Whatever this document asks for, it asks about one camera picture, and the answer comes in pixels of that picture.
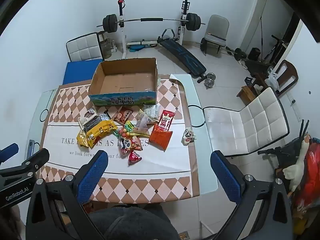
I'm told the person's dark fleece clothing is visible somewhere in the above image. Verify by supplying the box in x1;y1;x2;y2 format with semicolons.
87;205;180;240

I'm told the small wooden stool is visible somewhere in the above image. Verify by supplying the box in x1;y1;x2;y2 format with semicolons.
236;85;258;105

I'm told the blue mat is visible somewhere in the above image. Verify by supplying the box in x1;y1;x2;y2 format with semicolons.
62;59;103;85

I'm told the barbell with black plates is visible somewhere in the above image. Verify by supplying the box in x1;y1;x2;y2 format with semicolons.
96;12;206;34

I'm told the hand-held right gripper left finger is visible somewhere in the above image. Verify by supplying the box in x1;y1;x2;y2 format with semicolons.
26;150;109;240

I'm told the black sit-up bench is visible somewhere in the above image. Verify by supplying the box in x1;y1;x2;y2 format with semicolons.
157;29;207;83

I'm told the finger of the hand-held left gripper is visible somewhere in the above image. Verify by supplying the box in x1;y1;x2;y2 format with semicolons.
15;148;50;178
0;143;19;162

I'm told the checkered tablecloth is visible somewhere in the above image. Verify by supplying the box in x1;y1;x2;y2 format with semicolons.
41;74;200;204

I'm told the red cloth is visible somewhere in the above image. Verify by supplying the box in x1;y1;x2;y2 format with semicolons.
295;140;320;212

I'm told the panda print snack packet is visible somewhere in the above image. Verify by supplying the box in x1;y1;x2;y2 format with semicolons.
119;136;134;155

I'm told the small white snack packet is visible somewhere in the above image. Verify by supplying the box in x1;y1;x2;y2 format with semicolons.
181;127;197;146

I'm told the black snack packet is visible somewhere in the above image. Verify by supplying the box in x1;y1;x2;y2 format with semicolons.
84;110;112;133

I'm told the tall red snack packet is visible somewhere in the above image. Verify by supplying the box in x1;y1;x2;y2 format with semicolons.
156;110;175;132

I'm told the large yellow snack packet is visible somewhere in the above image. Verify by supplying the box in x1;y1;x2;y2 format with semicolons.
86;120;118;142

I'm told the colourful candy ball packet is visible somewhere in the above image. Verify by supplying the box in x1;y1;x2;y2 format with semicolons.
116;127;133;138

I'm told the grey chair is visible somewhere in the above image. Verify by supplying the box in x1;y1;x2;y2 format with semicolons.
200;15;230;55

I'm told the small yellow snack packet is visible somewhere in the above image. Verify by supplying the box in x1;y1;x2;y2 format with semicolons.
76;129;92;147

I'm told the small red snack packet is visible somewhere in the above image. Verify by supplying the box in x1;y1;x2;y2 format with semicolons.
128;151;142;166

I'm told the printed cardboard box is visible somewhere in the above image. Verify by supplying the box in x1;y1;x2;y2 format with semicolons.
89;57;159;106

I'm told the clear water jug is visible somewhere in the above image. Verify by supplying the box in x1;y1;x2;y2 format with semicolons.
100;39;115;59

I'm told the white plush duck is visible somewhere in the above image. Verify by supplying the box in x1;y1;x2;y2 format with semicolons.
282;135;313;197

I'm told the black cable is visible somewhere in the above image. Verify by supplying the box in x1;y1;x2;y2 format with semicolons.
39;89;58;123
189;105;242;128

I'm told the black speaker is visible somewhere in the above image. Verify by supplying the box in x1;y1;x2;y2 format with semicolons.
249;47;262;61

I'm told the brown wooden chair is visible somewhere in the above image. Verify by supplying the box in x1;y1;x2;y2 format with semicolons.
269;60;299;98

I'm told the chrome dumbbell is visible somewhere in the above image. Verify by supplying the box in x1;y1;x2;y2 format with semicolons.
204;73;217;89

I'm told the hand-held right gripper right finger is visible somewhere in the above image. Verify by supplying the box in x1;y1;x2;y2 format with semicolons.
210;151;293;240

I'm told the white barbell rack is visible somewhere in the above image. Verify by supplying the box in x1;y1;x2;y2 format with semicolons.
117;0;191;59

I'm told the orange red snack packet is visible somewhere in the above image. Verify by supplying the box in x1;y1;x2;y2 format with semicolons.
149;124;173;152

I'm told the white plastic bag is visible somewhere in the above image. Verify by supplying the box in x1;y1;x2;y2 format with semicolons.
265;71;280;91

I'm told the clear plastic snack packet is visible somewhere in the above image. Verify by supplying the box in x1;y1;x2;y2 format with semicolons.
136;109;154;134

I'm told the cream cookie packet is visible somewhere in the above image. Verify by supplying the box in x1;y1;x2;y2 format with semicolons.
78;108;99;128

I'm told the white quilted chair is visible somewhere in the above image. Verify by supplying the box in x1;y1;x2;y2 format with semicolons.
66;32;104;62
204;87;290;158

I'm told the black dumbbell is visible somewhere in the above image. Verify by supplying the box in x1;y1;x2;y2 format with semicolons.
226;46;248;60

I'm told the brown snack packet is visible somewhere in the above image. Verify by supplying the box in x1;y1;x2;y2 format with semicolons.
113;106;134;125

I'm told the black router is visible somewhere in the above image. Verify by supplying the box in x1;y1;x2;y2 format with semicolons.
299;120;310;140

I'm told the green yellow snack packet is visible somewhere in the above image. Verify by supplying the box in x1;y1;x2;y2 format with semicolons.
124;121;148;137

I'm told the cream white snack packet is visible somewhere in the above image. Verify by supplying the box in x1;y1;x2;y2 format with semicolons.
144;104;160;118

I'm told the red patterned snack packet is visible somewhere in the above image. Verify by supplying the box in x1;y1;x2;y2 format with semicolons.
130;136;143;152

